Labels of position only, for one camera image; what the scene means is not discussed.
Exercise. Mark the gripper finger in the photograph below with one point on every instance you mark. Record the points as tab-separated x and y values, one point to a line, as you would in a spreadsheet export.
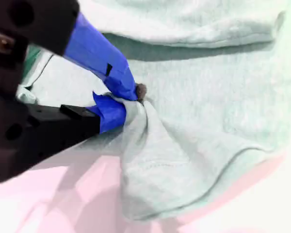
97	53
63	128

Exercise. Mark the pale green T-shirt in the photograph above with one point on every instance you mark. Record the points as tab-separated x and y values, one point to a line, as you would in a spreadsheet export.
208	109

